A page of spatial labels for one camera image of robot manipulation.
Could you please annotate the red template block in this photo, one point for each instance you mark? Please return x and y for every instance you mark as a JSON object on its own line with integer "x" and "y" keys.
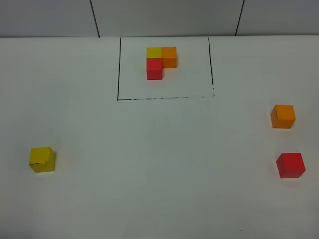
{"x": 154, "y": 68}

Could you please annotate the orange template block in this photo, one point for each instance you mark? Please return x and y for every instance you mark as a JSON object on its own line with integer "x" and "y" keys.
{"x": 169, "y": 57}

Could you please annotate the yellow template block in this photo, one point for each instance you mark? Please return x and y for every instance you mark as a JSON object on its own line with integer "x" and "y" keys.
{"x": 154, "y": 52}

